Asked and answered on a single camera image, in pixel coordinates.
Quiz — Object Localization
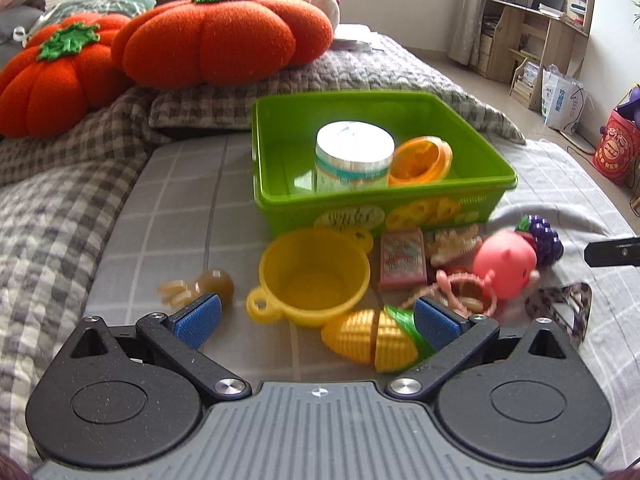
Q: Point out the purple toy grapes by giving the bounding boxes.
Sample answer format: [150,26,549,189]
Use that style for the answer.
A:
[515,214,564,268]

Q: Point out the white plush toy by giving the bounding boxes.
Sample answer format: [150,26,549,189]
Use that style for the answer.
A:
[302,0,341,29]

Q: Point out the cotton swab jar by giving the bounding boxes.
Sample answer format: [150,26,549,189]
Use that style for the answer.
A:
[314,120,396,193]

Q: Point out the large orange pumpkin pillow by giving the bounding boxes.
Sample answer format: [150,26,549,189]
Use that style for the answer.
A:
[112,0,334,90]

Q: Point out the yellow toy corn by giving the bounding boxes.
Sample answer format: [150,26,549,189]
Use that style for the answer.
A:
[320,306,436,374]

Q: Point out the beige starfish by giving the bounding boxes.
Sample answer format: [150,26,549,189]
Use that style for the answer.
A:
[156,280,200,309]

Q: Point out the orange plastic toy cup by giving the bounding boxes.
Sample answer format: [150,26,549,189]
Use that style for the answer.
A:
[387,136,454,186]

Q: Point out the red snack bucket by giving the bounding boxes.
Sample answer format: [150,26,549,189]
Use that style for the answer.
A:
[592,110,639,184]

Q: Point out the white paper bag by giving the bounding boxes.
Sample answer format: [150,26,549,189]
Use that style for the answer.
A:
[541,64,587,134]

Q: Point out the wooden desk shelf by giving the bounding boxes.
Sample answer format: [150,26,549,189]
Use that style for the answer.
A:
[471,0,596,112]

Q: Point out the grey sofa backrest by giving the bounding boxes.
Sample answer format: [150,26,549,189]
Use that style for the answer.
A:
[0,6,43,70]

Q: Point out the cream toy coral piece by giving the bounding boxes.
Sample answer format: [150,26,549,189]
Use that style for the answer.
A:
[426,224,483,268]

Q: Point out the window curtain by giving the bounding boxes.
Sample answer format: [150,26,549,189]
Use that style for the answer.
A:
[448,0,487,66]

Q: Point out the leopard hair clip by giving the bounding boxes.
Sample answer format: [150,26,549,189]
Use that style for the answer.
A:
[525,282,592,349]

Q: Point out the pink card box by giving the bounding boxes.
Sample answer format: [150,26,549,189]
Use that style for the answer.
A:
[378,229,427,290]

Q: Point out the pink rubber pig toy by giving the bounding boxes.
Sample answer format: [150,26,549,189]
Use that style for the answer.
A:
[435,228,542,317]

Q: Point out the purple plush toy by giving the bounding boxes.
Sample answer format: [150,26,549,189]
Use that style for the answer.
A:
[616,84,640,128]

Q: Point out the grey checkered blanket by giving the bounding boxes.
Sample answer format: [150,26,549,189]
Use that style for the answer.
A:
[1,35,525,469]

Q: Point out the green plastic cookie box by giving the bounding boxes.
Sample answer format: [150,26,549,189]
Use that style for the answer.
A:
[252,91,518,236]

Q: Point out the yellow toy pot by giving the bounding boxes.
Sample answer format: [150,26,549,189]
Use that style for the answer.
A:
[245,228,374,327]

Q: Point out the small orange pumpkin pillow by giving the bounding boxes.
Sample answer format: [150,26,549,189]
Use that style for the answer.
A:
[0,13,132,139]

